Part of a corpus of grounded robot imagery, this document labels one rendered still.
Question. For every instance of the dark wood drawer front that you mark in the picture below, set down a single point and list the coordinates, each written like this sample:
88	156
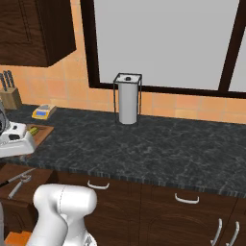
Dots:
208	201
118	192

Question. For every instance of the dark framed window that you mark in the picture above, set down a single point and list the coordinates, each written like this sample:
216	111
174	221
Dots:
160	41

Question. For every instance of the open dark wood drawer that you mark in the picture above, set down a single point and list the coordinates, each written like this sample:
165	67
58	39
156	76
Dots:
32	182

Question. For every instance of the brown wooden cutting board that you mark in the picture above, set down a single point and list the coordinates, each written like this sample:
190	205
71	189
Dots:
43	133

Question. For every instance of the dark wood wall cupboard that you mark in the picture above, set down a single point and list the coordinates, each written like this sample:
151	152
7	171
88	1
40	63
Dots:
29	29

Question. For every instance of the dark wood cupboard door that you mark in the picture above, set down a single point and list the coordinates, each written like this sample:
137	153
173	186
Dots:
241	224
115	224
176	229

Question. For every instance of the yellow kitchen scale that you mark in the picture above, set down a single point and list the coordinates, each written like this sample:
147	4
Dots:
43	111

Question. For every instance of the white paper towel roll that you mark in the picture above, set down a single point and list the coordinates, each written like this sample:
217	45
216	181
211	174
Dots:
127	102

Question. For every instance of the wooden knife block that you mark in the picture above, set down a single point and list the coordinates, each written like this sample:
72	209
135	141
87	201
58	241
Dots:
10	98

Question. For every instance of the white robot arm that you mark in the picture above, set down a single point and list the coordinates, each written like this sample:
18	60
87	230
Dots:
61	205

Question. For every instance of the silver peeler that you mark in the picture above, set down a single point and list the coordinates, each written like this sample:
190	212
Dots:
18	186

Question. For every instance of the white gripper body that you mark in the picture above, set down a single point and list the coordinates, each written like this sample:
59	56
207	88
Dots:
19	145

